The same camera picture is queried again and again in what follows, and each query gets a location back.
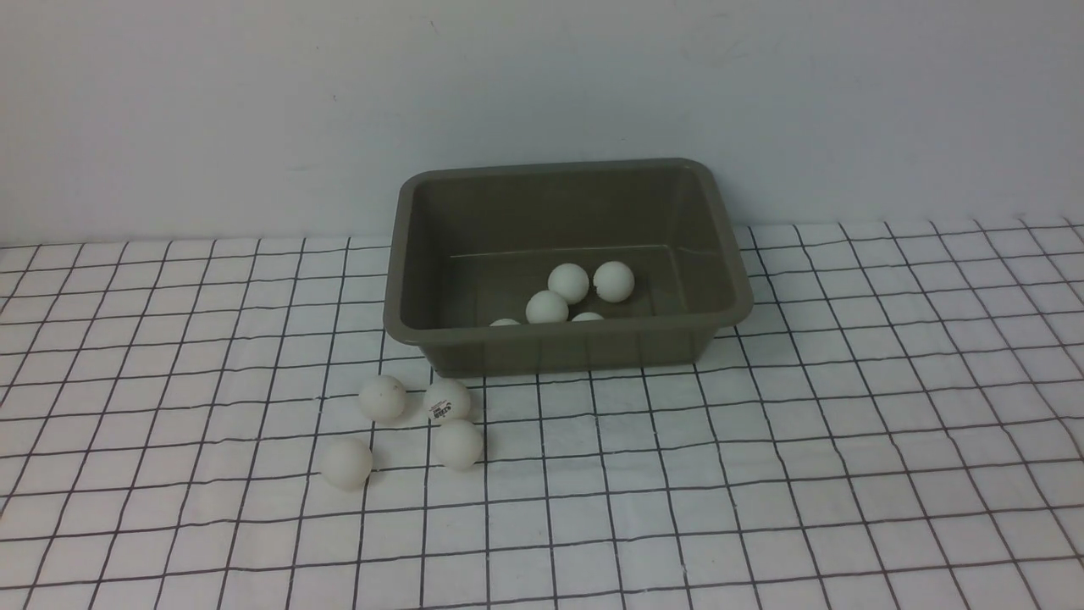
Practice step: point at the white ball with red-black logo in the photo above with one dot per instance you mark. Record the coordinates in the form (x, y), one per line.
(613, 281)

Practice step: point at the plain white ping-pong ball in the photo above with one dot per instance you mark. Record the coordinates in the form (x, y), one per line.
(382, 399)

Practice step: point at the olive green plastic bin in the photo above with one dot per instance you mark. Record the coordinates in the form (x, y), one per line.
(473, 245)

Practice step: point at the white ball with black logo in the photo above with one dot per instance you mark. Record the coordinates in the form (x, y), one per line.
(447, 399)

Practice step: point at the white black-grid tablecloth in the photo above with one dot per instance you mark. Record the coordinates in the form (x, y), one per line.
(897, 425)

